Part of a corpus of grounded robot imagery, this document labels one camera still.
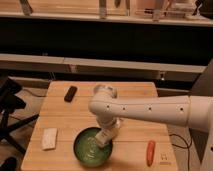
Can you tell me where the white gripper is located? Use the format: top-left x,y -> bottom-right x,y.
95,119 -> 121,146

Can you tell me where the green ceramic bowl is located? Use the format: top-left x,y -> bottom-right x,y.
73,127 -> 113,167

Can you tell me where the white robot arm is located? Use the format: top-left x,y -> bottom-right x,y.
89,90 -> 213,171

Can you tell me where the translucent plastic cup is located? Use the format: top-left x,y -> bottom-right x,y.
93,84 -> 117,98

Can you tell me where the wooden table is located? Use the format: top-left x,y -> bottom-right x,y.
21,81 -> 178,171

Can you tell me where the orange carrot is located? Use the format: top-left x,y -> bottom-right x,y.
146,140 -> 156,166

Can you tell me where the black rectangular remote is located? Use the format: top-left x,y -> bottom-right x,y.
64,86 -> 77,102

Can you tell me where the black office chair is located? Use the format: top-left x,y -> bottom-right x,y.
0,76 -> 40,171

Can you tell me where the black cable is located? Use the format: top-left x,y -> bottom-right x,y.
168,133 -> 193,171

